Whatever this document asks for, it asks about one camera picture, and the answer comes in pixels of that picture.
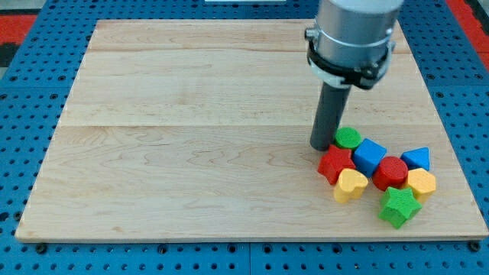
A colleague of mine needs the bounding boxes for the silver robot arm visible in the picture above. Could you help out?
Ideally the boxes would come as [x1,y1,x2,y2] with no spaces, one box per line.
[305,0,403,89]

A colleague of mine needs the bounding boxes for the blue cube block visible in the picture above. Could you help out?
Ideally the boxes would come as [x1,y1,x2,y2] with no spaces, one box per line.
[352,138,387,178]

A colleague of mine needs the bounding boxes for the blue triangle block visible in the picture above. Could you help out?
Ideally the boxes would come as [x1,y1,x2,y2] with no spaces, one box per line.
[400,147,431,171]

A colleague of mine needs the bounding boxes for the wooden board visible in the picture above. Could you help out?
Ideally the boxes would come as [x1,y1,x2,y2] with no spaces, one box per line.
[15,20,488,243]

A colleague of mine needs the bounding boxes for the red star block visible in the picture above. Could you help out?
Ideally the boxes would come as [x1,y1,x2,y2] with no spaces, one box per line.
[317,144,356,185]

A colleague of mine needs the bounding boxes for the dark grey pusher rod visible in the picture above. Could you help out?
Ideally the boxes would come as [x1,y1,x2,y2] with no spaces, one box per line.
[309,82,351,151]

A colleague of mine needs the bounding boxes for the green cylinder block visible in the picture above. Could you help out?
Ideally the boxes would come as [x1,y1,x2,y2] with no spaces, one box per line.
[335,127,362,150]

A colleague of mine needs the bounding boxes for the yellow heart block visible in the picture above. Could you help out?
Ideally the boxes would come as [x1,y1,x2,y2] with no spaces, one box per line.
[333,168,369,203]

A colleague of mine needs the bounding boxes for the red cylinder block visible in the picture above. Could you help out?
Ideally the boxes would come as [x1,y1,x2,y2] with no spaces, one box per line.
[372,156,408,191]

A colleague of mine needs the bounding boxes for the green star block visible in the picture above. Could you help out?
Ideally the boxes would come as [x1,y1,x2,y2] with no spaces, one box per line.
[378,186,423,229]

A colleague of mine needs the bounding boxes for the yellow hexagon block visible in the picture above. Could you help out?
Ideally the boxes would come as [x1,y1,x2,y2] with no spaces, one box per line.
[401,168,437,204]

